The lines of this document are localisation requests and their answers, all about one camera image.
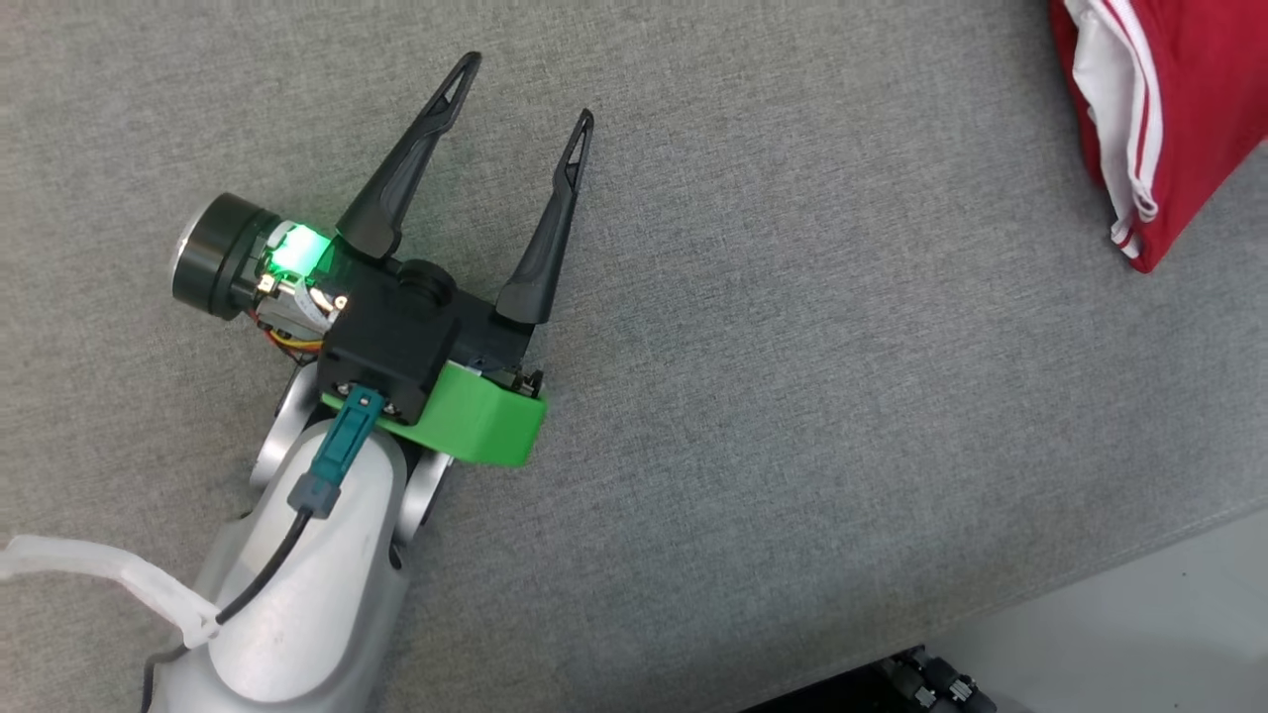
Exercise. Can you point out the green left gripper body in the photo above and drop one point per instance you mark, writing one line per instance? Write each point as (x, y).
(485, 421)

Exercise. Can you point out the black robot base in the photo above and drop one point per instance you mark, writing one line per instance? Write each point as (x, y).
(921, 683)

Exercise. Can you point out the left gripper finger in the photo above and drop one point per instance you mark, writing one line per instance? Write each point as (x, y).
(406, 168)
(545, 248)

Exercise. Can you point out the red white sports jersey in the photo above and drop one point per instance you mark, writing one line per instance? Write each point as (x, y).
(1199, 99)

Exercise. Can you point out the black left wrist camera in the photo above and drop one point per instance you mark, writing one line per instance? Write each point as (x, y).
(391, 337)

